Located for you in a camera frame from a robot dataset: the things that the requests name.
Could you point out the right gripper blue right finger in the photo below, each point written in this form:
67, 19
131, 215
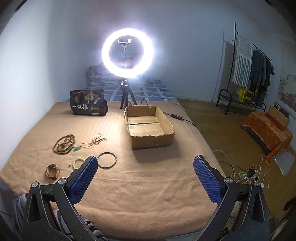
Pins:
211, 179

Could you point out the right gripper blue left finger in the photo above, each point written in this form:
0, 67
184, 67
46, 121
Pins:
80, 179

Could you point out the thin black bangle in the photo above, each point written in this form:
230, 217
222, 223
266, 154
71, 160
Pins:
106, 160

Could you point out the white power strip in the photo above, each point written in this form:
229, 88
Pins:
251, 174

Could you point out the tan bed blanket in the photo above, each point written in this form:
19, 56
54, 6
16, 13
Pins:
137, 194

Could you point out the black snack bag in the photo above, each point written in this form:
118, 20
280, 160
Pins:
88, 102

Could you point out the open cardboard box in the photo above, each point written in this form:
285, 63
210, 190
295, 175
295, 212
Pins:
148, 127

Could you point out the wooden box on orange cloth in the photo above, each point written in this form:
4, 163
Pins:
276, 117

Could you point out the yellow black box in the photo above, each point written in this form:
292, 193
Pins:
244, 95

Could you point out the black clothes rack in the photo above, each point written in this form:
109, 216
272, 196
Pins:
227, 99

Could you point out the black tripod stand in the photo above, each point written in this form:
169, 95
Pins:
126, 92

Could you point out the folded floral quilt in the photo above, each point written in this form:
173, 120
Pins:
98, 74

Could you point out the blue patterned bed sheet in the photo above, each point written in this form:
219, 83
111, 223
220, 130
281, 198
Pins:
150, 90

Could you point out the dark hanging clothes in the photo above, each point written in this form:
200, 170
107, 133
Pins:
259, 77

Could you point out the white striped towel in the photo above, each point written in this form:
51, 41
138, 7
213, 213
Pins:
242, 61

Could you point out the phone holder clamp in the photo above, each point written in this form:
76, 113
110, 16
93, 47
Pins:
124, 43

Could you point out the white ring light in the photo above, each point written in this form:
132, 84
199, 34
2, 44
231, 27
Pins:
132, 60

